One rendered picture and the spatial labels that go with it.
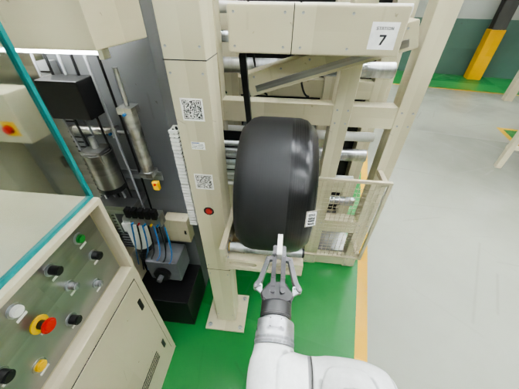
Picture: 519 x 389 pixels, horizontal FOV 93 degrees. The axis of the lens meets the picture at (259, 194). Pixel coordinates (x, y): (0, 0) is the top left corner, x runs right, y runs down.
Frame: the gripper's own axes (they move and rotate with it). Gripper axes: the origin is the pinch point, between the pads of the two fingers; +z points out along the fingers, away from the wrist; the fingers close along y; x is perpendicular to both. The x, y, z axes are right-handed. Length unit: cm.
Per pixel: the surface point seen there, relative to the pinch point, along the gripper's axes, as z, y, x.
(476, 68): 757, -529, 202
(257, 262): 14.3, 8.7, 38.4
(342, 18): 62, -15, -44
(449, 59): 822, -481, 200
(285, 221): 10.4, -1.4, 1.5
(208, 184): 29.0, 29.8, 5.3
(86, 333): -23, 63, 29
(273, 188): 16.0, 3.4, -8.0
